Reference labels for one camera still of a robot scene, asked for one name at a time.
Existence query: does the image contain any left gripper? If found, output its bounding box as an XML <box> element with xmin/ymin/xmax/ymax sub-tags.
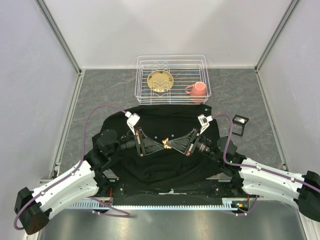
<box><xmin>108</xmin><ymin>127</ymin><xmax>164</xmax><ymax>157</ymax></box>

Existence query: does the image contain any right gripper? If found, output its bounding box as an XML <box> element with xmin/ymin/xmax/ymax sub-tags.
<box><xmin>166</xmin><ymin>127</ymin><xmax>222</xmax><ymax>163</ymax></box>

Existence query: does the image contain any black button-up shirt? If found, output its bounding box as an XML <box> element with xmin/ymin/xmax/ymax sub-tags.
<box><xmin>110</xmin><ymin>104</ymin><xmax>222</xmax><ymax>189</ymax></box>

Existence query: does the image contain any blue leaf brooch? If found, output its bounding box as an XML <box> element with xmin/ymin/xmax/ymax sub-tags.
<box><xmin>162</xmin><ymin>138</ymin><xmax>172</xmax><ymax>149</ymax></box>

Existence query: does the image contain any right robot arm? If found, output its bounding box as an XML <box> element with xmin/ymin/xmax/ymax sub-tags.
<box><xmin>162</xmin><ymin>130</ymin><xmax>320</xmax><ymax>222</ymax></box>

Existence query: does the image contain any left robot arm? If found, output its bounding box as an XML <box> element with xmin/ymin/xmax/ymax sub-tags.
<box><xmin>14</xmin><ymin>128</ymin><xmax>164</xmax><ymax>235</ymax></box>

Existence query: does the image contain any pink ceramic mug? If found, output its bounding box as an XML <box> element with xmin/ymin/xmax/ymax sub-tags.
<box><xmin>184</xmin><ymin>81</ymin><xmax>207</xmax><ymax>104</ymax></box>

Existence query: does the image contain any yellow floral plate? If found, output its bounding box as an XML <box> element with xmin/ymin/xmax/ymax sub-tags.
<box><xmin>147</xmin><ymin>70</ymin><xmax>174</xmax><ymax>93</ymax></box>

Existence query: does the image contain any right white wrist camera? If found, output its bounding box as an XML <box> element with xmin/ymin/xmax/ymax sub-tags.
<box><xmin>197</xmin><ymin>114</ymin><xmax>213</xmax><ymax>135</ymax></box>

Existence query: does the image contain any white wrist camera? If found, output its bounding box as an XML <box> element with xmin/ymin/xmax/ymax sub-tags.
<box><xmin>125</xmin><ymin>111</ymin><xmax>140</xmax><ymax>134</ymax></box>
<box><xmin>197</xmin><ymin>114</ymin><xmax>213</xmax><ymax>135</ymax></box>

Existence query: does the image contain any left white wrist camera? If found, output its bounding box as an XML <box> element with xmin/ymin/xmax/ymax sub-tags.
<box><xmin>125</xmin><ymin>111</ymin><xmax>140</xmax><ymax>134</ymax></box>

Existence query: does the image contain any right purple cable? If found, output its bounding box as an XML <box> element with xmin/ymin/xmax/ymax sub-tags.
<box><xmin>209</xmin><ymin>114</ymin><xmax>320</xmax><ymax>217</ymax></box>

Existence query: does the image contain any purple cable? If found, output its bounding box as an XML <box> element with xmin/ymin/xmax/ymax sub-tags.
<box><xmin>209</xmin><ymin>114</ymin><xmax>320</xmax><ymax>217</ymax></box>
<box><xmin>13</xmin><ymin>104</ymin><xmax>131</xmax><ymax>231</ymax></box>

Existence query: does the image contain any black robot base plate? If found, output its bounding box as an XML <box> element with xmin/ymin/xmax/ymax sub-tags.
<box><xmin>104</xmin><ymin>179</ymin><xmax>255</xmax><ymax>206</ymax></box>

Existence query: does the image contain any small black frame stand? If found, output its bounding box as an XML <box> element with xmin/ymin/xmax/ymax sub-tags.
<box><xmin>232</xmin><ymin>114</ymin><xmax>249</xmax><ymax>137</ymax></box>

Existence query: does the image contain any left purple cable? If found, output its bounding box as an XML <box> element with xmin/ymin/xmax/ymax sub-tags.
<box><xmin>13</xmin><ymin>104</ymin><xmax>131</xmax><ymax>231</ymax></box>

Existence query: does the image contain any white wire dish rack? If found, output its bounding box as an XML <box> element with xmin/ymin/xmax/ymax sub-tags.
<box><xmin>134</xmin><ymin>54</ymin><xmax>212</xmax><ymax>105</ymax></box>

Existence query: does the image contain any aluminium frame rail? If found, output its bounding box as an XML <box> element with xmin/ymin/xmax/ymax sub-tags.
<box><xmin>37</xmin><ymin>178</ymin><xmax>308</xmax><ymax>201</ymax></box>

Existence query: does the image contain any grey slotted cable duct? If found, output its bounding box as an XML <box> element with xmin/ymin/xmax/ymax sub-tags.
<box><xmin>67</xmin><ymin>199</ymin><xmax>245</xmax><ymax>211</ymax></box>

